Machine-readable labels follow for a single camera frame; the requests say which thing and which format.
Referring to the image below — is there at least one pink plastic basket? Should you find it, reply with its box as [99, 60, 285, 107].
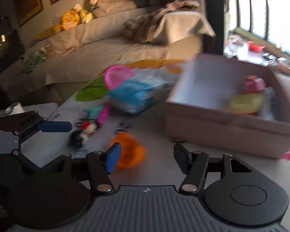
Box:
[104, 65, 136, 91]

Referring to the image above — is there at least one brown jacket on sofa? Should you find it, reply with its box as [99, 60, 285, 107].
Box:
[123, 0, 200, 44]

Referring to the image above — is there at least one blue wet wipes pack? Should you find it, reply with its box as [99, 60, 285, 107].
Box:
[108, 75, 171, 114]

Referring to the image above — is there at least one white rabbit keychain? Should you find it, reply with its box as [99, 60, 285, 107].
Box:
[69, 120, 99, 149]

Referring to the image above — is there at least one teal crank handle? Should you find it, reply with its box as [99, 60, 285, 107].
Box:
[84, 106, 104, 119]

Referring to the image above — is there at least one pink cardboard box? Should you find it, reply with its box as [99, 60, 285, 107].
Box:
[164, 54, 290, 159]

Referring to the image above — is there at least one small doll plush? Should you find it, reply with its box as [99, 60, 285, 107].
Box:
[89, 0, 99, 13]

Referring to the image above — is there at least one pink cartoon figure toy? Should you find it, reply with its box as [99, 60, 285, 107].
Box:
[244, 75, 267, 94]

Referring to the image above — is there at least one orange plastic toy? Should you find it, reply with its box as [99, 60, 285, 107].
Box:
[111, 132, 146, 170]

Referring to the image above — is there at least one printed play mat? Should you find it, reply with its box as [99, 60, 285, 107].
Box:
[19, 59, 290, 225]

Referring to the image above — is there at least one beige covered sofa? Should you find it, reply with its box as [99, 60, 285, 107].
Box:
[0, 0, 215, 98]

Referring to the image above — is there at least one yellow sponge toy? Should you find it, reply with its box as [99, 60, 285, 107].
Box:
[229, 93, 264, 114]

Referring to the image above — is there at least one yellow plush toy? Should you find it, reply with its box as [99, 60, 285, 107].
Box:
[61, 10, 80, 30]

